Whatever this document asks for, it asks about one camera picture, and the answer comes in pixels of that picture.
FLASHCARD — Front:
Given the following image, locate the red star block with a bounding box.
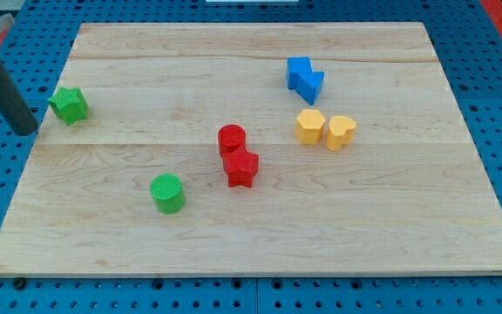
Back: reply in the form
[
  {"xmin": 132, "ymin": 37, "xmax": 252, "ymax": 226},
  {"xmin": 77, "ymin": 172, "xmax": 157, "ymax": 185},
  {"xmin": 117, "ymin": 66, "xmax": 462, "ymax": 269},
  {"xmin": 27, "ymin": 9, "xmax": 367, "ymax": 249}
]
[{"xmin": 222, "ymin": 147, "xmax": 259, "ymax": 188}]

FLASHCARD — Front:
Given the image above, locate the green star block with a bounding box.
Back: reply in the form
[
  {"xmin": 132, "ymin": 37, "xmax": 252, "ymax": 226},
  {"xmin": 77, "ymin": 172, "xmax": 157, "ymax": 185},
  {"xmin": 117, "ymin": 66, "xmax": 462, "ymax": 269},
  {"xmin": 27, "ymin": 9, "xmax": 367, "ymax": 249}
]
[{"xmin": 48, "ymin": 87, "xmax": 88, "ymax": 126}]

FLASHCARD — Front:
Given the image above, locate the red cylinder block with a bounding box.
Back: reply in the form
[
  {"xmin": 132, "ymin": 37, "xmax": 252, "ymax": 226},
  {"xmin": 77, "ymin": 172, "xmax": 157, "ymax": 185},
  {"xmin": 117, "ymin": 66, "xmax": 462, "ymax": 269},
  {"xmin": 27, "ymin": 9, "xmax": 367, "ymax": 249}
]
[{"xmin": 217, "ymin": 124, "xmax": 247, "ymax": 156}]

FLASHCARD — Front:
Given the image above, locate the yellow hexagon block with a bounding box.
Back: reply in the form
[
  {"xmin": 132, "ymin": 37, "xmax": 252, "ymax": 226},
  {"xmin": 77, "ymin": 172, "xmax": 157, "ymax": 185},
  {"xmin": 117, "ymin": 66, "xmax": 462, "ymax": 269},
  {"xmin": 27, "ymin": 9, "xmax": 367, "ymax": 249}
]
[{"xmin": 295, "ymin": 109, "xmax": 326, "ymax": 145}]

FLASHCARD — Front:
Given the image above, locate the green cylinder block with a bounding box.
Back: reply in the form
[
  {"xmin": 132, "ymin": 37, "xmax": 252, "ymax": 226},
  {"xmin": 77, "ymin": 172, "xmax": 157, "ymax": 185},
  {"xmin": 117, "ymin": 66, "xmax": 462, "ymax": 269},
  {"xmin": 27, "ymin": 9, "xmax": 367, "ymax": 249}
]
[{"xmin": 150, "ymin": 173, "xmax": 186, "ymax": 215}]

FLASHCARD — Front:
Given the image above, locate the yellow heart block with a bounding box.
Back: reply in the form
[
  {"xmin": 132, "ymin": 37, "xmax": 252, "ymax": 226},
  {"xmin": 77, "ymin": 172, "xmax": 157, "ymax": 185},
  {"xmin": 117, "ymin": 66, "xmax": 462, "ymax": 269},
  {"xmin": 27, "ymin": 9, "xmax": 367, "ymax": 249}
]
[{"xmin": 326, "ymin": 116, "xmax": 357, "ymax": 151}]

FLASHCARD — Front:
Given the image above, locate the blue triangle block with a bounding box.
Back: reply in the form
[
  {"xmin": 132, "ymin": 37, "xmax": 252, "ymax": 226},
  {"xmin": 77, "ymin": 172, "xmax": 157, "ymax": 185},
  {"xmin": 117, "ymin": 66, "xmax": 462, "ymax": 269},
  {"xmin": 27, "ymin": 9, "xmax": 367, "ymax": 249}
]
[{"xmin": 295, "ymin": 72, "xmax": 325, "ymax": 106}]

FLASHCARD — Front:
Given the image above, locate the blue cube block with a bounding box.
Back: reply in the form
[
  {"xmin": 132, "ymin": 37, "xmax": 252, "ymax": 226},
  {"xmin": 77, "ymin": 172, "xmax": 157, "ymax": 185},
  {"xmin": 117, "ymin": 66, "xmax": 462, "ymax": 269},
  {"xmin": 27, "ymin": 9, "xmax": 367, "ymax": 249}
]
[{"xmin": 286, "ymin": 56, "xmax": 312, "ymax": 90}]

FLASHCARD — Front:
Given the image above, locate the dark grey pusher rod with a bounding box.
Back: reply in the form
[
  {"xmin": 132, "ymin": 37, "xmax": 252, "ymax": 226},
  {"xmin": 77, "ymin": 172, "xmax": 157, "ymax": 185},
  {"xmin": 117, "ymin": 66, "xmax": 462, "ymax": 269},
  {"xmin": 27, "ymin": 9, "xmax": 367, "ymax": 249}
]
[{"xmin": 0, "ymin": 59, "xmax": 38, "ymax": 136}]

